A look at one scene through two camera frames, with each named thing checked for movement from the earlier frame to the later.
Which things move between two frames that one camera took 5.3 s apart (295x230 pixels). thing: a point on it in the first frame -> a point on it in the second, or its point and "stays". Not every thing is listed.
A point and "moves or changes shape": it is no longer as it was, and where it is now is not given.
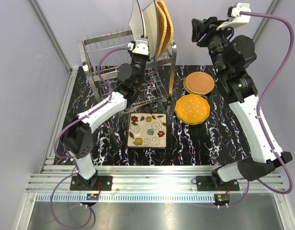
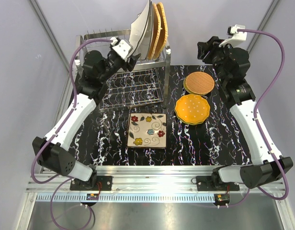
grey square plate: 136,22 moves or changes shape
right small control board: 221,199 stays
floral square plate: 147,130 stays
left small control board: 92,197 stays
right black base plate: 210,183 stays
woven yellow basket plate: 170,28 -> 164,30
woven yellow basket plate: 162,29 -> 155,31
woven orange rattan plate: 199,83 stays
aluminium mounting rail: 156,179 stays
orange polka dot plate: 192,109 stays
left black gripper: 148,59 -> 132,61
